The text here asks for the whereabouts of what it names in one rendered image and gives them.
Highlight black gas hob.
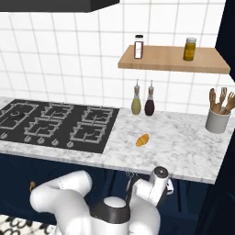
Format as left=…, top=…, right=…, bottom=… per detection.
left=0, top=98, right=120, bottom=154

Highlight yellow jar with white lid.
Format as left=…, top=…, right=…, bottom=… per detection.
left=183, top=37, right=197, bottom=62

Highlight navy tall cupboard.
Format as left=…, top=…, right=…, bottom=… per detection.
left=195, top=0, right=235, bottom=235

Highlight wooden fork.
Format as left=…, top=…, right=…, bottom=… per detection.
left=221, top=91, right=235, bottom=116

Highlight spice jar with black lid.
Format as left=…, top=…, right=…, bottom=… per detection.
left=133, top=34, right=145, bottom=60

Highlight navy base cupboards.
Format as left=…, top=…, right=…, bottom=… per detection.
left=0, top=152, right=215, bottom=235

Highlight wooden spoon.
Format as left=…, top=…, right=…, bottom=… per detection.
left=208, top=87, right=218, bottom=111

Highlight yellow oil bottle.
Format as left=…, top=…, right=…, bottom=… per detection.
left=130, top=79, right=142, bottom=116

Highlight dark range hood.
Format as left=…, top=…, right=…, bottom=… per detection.
left=0, top=0, right=121, bottom=14

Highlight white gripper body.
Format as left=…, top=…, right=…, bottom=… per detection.
left=165, top=179, right=174, bottom=196

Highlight golden croissant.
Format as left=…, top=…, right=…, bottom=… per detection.
left=135, top=133, right=151, bottom=148

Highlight grey utensil pot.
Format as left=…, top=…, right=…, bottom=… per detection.
left=205, top=106, right=231, bottom=135

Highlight wooden wall shelf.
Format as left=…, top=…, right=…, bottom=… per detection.
left=117, top=45, right=231, bottom=75

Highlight wooden slotted spatula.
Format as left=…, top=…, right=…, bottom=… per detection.
left=218, top=86, right=229, bottom=113

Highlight dark vinegar bottle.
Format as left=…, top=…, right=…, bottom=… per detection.
left=144, top=80, right=156, bottom=117

